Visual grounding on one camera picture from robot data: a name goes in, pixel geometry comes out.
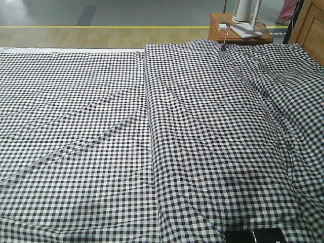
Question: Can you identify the white cylindrical humidifier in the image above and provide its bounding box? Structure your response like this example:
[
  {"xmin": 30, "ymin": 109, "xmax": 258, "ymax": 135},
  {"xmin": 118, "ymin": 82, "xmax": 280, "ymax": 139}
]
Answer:
[{"xmin": 232, "ymin": 0, "xmax": 252, "ymax": 23}]

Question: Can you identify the black white checkered quilt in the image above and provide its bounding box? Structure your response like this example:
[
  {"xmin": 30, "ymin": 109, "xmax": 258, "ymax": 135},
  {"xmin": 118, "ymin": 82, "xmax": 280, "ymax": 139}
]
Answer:
[{"xmin": 144, "ymin": 40, "xmax": 323, "ymax": 242}]

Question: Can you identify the person in pink trousers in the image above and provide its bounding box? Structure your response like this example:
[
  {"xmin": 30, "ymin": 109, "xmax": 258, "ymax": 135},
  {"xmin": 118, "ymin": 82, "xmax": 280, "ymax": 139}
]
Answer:
[{"xmin": 276, "ymin": 0, "xmax": 298, "ymax": 26}]

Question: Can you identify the black smartphone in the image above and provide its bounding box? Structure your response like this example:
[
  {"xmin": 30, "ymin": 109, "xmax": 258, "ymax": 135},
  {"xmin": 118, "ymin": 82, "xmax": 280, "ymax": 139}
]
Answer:
[{"xmin": 253, "ymin": 228, "xmax": 287, "ymax": 243}]

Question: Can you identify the wooden bedside table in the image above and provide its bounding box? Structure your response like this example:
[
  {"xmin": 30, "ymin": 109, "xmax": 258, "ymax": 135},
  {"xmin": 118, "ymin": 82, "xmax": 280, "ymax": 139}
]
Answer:
[{"xmin": 208, "ymin": 12, "xmax": 273, "ymax": 46}]

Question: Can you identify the black white checkered bed sheet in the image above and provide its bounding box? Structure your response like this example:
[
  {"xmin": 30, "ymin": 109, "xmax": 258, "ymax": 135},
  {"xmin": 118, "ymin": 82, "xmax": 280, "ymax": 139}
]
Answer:
[{"xmin": 1, "ymin": 52, "xmax": 160, "ymax": 242}]

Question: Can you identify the wooden headboard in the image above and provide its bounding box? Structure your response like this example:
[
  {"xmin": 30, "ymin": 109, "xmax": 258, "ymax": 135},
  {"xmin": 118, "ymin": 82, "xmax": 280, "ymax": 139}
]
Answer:
[{"xmin": 289, "ymin": 0, "xmax": 324, "ymax": 65}]

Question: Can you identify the white charging cable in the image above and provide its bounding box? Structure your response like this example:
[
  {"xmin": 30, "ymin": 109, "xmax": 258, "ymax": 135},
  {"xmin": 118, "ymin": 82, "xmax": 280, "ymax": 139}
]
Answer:
[{"xmin": 220, "ymin": 26, "xmax": 229, "ymax": 53}]

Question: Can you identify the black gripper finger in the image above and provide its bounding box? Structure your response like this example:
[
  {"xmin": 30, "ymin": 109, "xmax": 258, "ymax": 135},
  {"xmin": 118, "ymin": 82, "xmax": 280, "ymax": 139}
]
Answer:
[{"xmin": 224, "ymin": 230, "xmax": 256, "ymax": 243}]

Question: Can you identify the small white charger box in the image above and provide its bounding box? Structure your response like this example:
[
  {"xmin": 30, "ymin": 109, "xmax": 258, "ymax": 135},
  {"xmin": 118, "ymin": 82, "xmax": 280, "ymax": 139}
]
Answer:
[{"xmin": 218, "ymin": 23, "xmax": 227, "ymax": 31}]

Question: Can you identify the white desk lamp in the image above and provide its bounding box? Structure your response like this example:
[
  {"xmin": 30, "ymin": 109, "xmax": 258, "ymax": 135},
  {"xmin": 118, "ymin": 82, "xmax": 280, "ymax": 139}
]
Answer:
[{"xmin": 230, "ymin": 0, "xmax": 262, "ymax": 38}]

